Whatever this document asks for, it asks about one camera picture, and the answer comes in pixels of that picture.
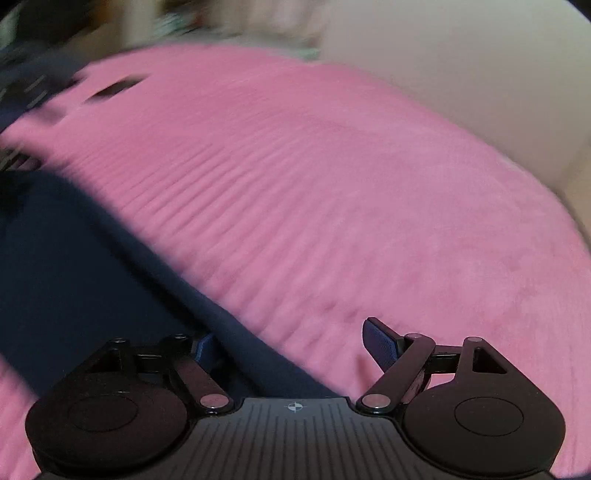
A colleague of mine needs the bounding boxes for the navy fleece sweatpants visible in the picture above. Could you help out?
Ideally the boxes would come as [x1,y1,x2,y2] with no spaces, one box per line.
[1,171,332,399]

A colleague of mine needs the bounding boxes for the blue clothes pile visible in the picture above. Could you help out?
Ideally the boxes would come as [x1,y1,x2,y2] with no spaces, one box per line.
[1,42,87,131]

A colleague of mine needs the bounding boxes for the pink ribbed bed blanket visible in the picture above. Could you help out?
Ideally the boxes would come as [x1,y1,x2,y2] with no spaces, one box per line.
[1,44,590,476]

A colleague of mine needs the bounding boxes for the black smartphone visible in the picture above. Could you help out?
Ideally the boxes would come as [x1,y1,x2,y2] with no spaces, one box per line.
[85,76,144,103]

